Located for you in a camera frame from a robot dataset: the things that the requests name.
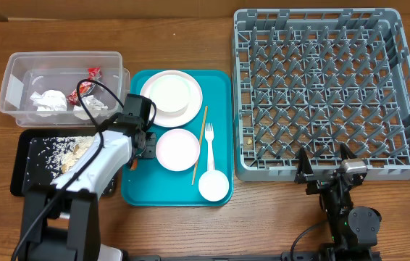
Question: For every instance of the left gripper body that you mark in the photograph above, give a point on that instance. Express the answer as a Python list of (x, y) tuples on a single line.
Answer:
[(151, 151)]

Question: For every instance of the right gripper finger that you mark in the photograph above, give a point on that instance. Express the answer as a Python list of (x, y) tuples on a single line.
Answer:
[(346, 153), (304, 165)]

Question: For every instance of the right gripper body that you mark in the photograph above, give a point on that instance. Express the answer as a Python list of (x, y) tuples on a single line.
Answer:
[(321, 182)]

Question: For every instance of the orange carrot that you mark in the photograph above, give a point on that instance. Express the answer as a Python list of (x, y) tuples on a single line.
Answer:
[(134, 164)]

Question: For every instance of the white bowl with food scraps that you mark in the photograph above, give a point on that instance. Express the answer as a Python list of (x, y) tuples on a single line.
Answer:
[(177, 150)]

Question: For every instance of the white napkin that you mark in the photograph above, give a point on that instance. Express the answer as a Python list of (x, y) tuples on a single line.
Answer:
[(49, 102), (95, 107)]

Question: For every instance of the red snack wrapper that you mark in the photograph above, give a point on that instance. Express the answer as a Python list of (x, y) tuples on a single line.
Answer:
[(86, 87)]

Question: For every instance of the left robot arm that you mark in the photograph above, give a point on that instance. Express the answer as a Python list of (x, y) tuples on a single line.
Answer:
[(60, 221)]

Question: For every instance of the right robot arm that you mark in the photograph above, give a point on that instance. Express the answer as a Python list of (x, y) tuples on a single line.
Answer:
[(353, 229)]

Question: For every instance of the large white plate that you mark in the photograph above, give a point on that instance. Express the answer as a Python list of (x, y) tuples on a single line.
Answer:
[(177, 119)]

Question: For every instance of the teal plastic tray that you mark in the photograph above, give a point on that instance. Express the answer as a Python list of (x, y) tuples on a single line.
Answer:
[(150, 184)]

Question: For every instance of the small white bowl on plate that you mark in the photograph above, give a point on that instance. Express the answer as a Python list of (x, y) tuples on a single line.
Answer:
[(170, 93)]

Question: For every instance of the white plastic fork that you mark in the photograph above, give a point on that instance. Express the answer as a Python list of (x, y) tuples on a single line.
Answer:
[(209, 136)]

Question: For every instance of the small white round cup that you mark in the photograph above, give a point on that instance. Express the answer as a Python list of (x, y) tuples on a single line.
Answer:
[(213, 185)]

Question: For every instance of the grey dish rack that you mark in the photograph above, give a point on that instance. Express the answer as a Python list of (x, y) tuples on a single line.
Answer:
[(313, 79)]

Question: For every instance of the spilled rice and peanuts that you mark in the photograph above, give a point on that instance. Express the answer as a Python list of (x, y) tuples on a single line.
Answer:
[(49, 158)]

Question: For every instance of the black plastic tray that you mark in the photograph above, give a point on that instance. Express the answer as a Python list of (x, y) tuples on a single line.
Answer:
[(18, 185)]

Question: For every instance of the clear plastic bin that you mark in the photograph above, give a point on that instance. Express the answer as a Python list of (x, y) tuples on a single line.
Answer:
[(40, 71)]

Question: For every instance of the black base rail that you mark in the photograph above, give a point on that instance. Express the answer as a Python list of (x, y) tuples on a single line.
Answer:
[(285, 256)]

